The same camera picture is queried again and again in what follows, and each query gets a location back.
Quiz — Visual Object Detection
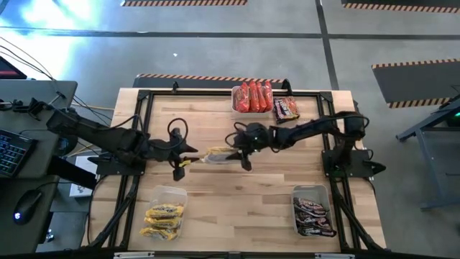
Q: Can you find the black mat striped edge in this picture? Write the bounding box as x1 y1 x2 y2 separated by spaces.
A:
371 58 460 109

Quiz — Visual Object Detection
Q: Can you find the grey metal cart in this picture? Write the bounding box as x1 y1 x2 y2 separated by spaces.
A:
395 84 460 212

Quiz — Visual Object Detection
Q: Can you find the black bar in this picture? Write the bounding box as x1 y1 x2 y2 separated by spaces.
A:
47 154 98 191

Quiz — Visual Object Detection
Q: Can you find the white box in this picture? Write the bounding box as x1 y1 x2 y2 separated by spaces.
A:
69 155 98 199

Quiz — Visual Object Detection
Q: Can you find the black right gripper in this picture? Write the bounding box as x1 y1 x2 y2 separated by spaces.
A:
225 124 276 172

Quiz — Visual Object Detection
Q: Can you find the black desk clamp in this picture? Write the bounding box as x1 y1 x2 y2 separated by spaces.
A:
12 96 51 122

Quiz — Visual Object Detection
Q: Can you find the clear plastic bin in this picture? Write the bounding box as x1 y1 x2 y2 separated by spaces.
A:
149 185 189 240

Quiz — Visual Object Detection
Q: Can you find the silver bracket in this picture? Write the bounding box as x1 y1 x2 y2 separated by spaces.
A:
113 251 155 259
314 253 356 259

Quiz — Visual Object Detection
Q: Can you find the grey plastic bin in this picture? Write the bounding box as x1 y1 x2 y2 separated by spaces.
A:
290 184 338 238

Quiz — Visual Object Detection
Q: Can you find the grey desk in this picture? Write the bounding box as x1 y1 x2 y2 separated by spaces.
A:
0 79 78 255

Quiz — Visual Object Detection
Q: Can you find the black round object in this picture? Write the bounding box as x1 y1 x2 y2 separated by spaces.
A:
59 135 79 158

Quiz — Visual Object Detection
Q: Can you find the black computer mouse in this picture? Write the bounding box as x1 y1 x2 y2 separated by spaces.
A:
13 189 43 226

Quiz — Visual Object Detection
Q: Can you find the dark laptop screen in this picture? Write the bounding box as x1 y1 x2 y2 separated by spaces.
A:
0 55 28 81

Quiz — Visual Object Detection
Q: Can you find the black metal table frame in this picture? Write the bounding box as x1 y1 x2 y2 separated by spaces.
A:
83 79 387 253

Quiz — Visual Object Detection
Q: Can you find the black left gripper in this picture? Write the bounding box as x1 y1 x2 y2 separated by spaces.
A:
147 127 201 181

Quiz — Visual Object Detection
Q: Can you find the backlit keyboard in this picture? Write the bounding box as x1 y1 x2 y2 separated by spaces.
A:
0 128 39 179

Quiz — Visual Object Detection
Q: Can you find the yellow cable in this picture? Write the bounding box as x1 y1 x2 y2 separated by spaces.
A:
70 102 116 112

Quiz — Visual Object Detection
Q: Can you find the black floor cable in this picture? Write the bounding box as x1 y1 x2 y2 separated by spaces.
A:
0 35 55 81
0 45 50 79

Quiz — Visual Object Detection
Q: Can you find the white plastic bin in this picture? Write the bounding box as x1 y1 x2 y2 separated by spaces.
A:
231 85 275 119

